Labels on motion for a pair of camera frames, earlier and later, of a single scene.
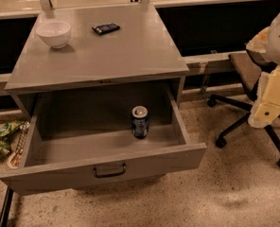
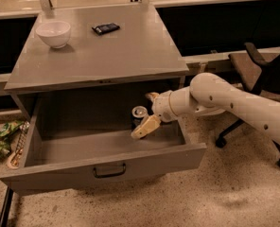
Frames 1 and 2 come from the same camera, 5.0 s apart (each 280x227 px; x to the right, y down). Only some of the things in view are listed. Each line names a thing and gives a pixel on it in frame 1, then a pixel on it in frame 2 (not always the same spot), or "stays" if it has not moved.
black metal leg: x=7 y=207 stays
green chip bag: x=2 y=146 stays
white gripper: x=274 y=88 to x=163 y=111
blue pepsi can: x=140 y=122 stays
